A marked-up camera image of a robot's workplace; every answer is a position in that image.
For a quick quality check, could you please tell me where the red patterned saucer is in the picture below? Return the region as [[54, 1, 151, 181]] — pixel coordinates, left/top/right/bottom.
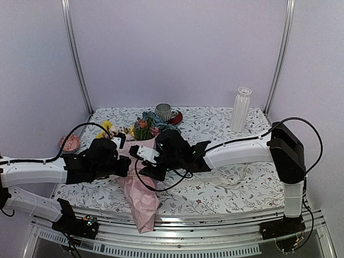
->
[[168, 110, 183, 125]]

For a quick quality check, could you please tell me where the striped ceramic cup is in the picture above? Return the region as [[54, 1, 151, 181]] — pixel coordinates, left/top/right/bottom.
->
[[154, 103, 172, 121]]

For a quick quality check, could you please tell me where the pink patterned bowl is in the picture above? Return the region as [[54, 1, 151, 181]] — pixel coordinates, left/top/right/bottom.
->
[[62, 134, 81, 153]]

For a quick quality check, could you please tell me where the pink paper flower bouquet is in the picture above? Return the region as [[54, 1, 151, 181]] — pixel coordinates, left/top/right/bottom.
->
[[102, 112, 177, 233]]

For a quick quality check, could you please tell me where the cream printed ribbon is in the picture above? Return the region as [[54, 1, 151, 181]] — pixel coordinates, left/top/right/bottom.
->
[[182, 163, 255, 188]]

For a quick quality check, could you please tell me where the white ribbed vase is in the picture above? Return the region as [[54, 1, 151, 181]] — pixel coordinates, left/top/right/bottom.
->
[[230, 87, 252, 133]]

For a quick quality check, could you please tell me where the right metal frame post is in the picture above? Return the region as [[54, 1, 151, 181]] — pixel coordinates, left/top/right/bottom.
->
[[263, 0, 295, 117]]

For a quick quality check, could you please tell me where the metal frame post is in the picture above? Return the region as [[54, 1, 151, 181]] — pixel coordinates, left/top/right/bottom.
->
[[61, 0, 94, 115], [263, 0, 295, 117]]

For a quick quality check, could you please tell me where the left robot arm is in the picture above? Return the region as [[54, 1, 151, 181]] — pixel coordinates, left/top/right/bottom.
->
[[1, 138, 131, 239]]

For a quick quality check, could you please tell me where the aluminium front rail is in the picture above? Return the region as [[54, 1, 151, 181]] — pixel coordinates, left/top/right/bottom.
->
[[26, 205, 334, 258]]

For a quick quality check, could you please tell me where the left metal frame post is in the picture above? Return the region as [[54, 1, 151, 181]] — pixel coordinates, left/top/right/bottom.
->
[[61, 0, 94, 115]]

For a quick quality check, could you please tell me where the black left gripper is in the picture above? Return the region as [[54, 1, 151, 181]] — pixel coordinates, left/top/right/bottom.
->
[[92, 155, 131, 180]]

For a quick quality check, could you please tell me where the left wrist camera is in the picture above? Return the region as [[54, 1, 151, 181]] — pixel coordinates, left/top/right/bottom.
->
[[111, 132, 126, 149]]

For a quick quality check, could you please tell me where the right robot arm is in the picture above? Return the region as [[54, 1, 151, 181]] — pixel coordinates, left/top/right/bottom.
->
[[135, 122, 306, 240]]

